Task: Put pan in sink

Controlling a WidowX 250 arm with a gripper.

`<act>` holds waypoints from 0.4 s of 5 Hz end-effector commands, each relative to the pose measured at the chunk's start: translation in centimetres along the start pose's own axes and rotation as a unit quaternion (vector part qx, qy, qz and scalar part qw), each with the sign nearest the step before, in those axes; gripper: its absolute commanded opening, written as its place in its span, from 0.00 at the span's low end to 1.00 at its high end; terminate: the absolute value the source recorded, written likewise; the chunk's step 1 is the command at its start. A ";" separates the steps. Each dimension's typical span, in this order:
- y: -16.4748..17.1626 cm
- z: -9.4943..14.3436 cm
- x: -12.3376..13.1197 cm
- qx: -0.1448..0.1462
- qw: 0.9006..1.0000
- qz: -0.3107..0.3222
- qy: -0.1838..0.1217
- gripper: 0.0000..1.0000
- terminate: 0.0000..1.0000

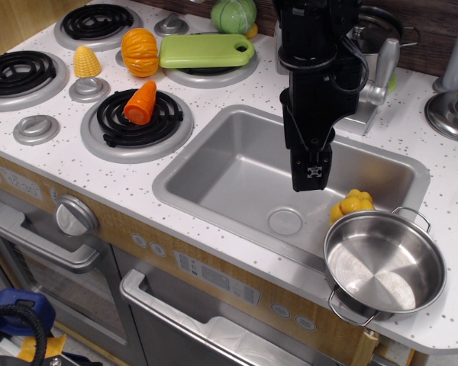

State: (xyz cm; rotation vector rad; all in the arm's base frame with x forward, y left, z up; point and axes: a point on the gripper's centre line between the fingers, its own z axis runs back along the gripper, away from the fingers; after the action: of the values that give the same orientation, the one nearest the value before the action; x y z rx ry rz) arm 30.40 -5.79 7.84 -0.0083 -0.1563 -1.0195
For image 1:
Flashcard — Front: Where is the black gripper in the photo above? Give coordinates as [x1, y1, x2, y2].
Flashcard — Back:
[279, 87, 357, 192]

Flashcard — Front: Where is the stainless steel pan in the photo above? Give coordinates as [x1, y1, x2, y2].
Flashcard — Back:
[323, 207, 447, 327]

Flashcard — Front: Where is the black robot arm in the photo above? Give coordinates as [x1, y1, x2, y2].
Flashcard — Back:
[273, 1, 369, 191]

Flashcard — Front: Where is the grey toy sink basin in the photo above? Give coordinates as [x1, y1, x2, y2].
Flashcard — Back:
[153, 105, 431, 271]

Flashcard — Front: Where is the yellow toy bell pepper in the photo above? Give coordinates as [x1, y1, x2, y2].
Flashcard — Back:
[329, 189, 375, 226]

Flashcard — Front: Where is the silver toy faucet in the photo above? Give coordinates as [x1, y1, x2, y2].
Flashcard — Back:
[278, 29, 400, 130]

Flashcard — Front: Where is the back right burner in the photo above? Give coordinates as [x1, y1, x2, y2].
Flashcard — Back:
[163, 55, 258, 89]

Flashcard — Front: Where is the small yellow toy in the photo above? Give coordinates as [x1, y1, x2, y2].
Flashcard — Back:
[244, 23, 259, 39]

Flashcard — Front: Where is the steel pot lid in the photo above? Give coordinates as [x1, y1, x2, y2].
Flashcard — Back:
[424, 91, 458, 141]

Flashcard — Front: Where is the steel pot with lid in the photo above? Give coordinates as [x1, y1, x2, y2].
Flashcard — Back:
[348, 6, 421, 69]

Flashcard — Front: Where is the green plastic cutting board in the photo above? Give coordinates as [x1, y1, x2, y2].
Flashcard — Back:
[159, 34, 255, 69]

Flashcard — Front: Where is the green toy cabbage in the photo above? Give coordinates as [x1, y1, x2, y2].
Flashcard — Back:
[210, 0, 257, 34]

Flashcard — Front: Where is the front right black burner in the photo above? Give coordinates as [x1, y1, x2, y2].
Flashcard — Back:
[80, 89, 194, 164]

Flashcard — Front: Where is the black burner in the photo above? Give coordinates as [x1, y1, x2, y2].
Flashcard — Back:
[80, 89, 194, 164]
[0, 50, 69, 112]
[53, 4, 144, 51]

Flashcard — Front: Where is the orange toy carrot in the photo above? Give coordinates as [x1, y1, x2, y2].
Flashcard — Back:
[124, 81, 157, 125]

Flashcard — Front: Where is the silver stove knob back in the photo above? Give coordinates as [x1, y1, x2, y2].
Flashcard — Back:
[154, 13, 189, 37]

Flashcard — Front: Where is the silver stove knob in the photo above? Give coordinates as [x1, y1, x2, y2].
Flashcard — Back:
[154, 13, 189, 37]
[69, 76, 111, 103]
[13, 115, 60, 146]

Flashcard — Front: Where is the toy dishwasher door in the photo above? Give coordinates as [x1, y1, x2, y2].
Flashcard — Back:
[114, 249, 376, 365]

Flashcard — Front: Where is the orange toy pumpkin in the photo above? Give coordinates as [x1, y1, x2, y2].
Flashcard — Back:
[121, 28, 159, 77]

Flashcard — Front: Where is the silver stove knob middle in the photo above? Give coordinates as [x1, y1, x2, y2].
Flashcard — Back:
[69, 76, 111, 103]

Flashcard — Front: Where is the silver oven dial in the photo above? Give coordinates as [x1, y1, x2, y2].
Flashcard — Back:
[54, 194, 99, 236]

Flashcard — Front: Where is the yellow toy corn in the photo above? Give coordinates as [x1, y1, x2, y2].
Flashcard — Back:
[73, 46, 102, 78]

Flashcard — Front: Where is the back left black burner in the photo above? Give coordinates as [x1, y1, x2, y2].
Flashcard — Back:
[53, 4, 144, 51]

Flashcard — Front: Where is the silver stove knob front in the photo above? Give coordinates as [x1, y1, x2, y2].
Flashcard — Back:
[13, 115, 60, 146]

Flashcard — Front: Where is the toy oven door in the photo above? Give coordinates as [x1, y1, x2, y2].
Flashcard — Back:
[0, 188, 147, 365]

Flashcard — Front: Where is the front left black burner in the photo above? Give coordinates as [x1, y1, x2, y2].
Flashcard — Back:
[0, 50, 69, 112]

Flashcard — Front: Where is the blue object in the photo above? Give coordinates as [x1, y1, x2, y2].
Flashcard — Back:
[0, 288, 56, 336]

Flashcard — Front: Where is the black braided cable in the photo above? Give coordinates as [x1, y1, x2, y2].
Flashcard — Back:
[0, 303, 48, 366]

